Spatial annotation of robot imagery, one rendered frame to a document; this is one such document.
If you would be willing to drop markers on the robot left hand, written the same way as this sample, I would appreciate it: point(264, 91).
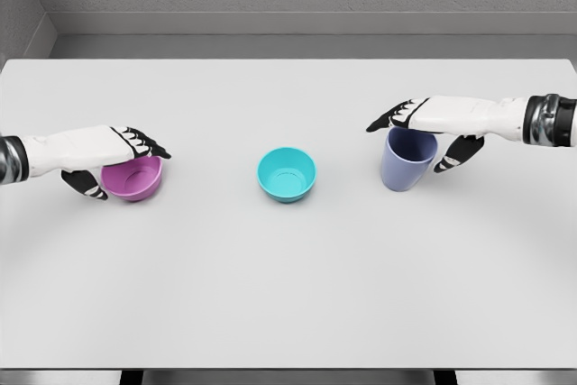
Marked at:
point(97, 146)

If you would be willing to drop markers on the lavender blue cup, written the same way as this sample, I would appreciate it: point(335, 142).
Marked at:
point(405, 164)

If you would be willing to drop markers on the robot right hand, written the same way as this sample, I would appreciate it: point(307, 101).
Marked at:
point(444, 114)

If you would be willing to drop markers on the purple bowl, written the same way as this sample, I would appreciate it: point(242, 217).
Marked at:
point(135, 180)

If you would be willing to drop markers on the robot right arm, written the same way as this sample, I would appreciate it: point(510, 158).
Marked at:
point(538, 119)

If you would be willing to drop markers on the teal bowl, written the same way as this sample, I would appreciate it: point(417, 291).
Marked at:
point(286, 175)

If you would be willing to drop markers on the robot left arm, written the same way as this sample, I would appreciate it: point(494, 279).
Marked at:
point(24, 155)

